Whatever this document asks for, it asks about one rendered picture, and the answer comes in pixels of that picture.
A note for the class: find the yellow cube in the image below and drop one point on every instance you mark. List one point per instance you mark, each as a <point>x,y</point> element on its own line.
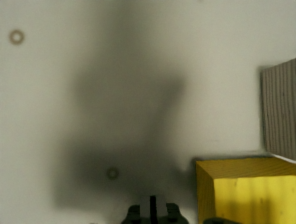
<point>248,191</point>

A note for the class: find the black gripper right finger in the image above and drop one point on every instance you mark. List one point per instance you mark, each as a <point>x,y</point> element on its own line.
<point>169,213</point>

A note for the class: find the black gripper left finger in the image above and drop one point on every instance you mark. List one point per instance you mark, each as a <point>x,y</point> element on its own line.
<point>142,214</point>

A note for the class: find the white wood-grain cube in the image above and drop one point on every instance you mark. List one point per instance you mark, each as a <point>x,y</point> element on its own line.
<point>279,109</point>

